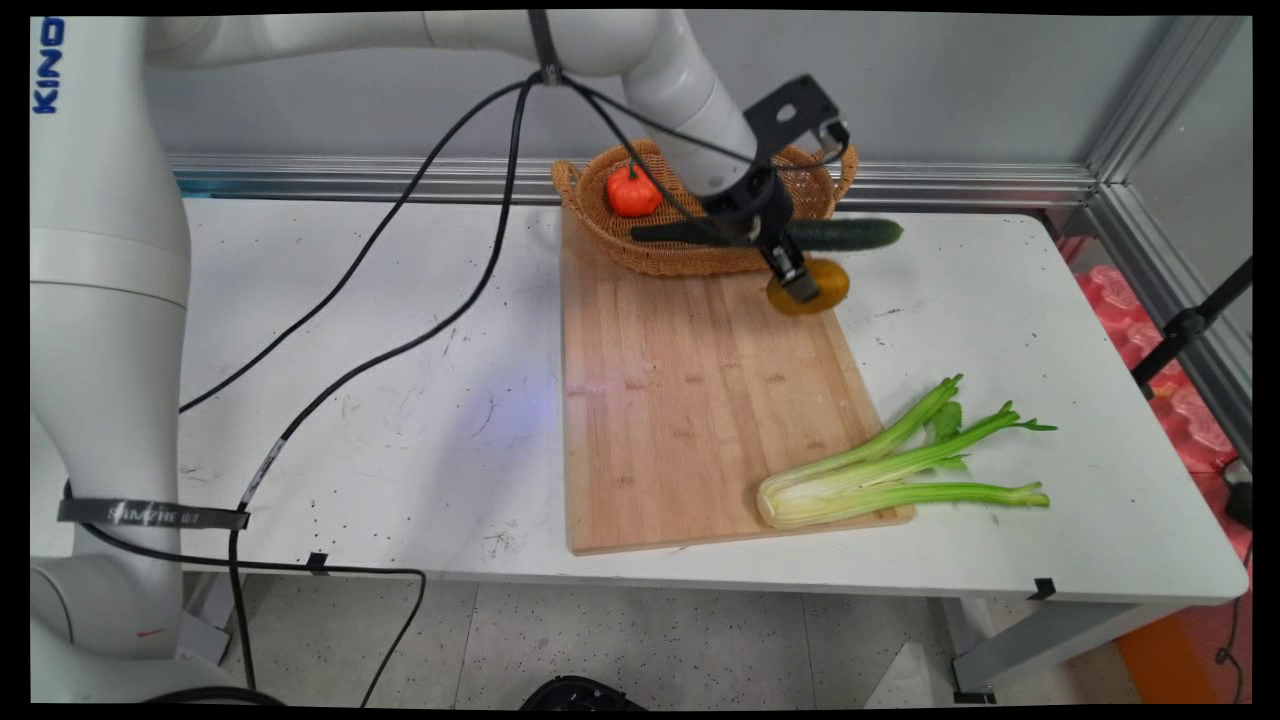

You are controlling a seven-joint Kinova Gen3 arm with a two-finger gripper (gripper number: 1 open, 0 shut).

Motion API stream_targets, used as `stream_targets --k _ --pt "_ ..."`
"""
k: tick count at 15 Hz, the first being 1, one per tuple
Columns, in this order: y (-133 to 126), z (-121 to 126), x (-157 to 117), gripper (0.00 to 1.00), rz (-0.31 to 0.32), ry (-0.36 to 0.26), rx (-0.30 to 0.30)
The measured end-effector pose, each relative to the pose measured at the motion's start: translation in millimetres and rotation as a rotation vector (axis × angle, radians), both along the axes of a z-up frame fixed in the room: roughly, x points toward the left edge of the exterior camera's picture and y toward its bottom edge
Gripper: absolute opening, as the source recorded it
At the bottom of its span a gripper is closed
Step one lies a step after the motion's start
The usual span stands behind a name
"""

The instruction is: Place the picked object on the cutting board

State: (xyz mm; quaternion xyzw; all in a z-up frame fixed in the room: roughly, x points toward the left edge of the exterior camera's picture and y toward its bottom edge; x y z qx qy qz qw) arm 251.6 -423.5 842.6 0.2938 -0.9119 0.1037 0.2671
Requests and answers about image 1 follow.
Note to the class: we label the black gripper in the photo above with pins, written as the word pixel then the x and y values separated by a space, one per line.
pixel 755 210

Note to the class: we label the yellow toy bell pepper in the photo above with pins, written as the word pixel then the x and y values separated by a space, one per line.
pixel 830 285

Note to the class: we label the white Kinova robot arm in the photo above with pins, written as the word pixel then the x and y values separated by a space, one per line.
pixel 100 300

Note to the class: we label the dark green cucumber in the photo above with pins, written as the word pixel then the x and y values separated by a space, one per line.
pixel 850 234

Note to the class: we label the woven wicker basket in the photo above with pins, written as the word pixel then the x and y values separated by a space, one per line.
pixel 650 255

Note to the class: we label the orange toy bell pepper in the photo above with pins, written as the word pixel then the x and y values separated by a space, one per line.
pixel 634 192

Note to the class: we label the bamboo cutting board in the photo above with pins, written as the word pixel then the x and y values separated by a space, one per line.
pixel 690 420

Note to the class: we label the green celery bunch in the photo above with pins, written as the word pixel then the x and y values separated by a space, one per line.
pixel 860 490

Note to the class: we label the black tripod leg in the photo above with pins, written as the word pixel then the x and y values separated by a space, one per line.
pixel 1185 325

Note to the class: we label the black table edge clip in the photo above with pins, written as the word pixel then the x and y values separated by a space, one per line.
pixel 317 563
pixel 1042 589

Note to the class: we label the pink bubble wrap sheet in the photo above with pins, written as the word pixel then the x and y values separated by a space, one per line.
pixel 1190 420

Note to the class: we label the grey table leg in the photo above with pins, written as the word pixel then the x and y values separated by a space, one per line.
pixel 1040 640

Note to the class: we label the black round object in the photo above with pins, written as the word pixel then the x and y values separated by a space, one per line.
pixel 580 695

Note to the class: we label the orange floor object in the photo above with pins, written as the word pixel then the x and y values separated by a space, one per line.
pixel 1160 660

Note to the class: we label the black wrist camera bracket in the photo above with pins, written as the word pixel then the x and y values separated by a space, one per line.
pixel 795 110

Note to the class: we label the slanted aluminium frame post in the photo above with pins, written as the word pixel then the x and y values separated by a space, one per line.
pixel 1150 130

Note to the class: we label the horizontal aluminium frame rail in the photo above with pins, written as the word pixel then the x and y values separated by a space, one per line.
pixel 400 178

